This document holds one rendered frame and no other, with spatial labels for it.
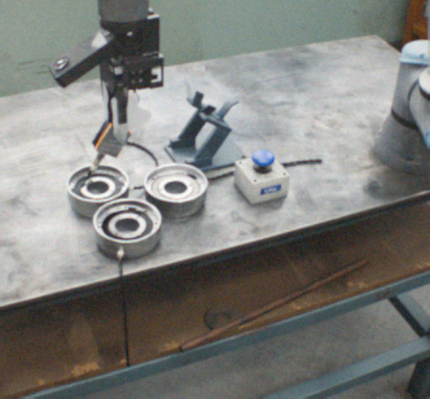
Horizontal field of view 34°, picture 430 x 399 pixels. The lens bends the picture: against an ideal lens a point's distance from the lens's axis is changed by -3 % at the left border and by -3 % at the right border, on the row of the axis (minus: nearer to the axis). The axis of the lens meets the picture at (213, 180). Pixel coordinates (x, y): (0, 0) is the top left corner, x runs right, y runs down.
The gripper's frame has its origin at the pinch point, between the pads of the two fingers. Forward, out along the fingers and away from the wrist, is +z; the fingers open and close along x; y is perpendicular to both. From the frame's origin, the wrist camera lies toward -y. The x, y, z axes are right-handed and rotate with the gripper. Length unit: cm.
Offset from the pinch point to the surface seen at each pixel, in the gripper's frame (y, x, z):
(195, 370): 24, 18, 93
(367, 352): 71, 4, 93
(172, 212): 6.2, -9.3, 11.4
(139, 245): -1.9, -16.1, 10.0
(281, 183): 25.6, -10.7, 10.1
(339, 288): 40, -14, 38
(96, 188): -3.0, 2.1, 11.8
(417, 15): 189, 138, 63
